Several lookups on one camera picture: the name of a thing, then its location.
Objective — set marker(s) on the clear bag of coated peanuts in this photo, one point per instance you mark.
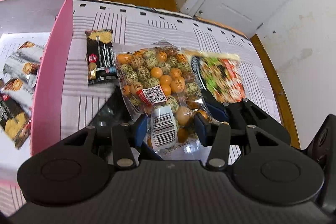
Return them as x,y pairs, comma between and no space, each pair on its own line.
152,69

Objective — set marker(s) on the black cracker packet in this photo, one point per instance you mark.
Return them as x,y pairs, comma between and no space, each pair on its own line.
13,121

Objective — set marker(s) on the pink cardboard box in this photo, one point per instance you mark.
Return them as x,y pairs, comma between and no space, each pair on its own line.
52,56

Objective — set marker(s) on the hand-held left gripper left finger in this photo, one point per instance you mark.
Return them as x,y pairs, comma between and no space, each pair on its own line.
140,132

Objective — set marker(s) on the dark brown snack bar packet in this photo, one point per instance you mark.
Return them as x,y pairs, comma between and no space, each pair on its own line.
101,56

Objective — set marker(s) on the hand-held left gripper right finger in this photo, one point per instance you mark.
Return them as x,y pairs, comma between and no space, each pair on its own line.
202,129

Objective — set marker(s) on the beige instant noodle bag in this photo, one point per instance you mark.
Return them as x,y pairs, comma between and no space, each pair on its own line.
220,77

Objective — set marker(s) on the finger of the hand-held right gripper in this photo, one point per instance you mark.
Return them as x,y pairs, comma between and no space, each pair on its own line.
218,111

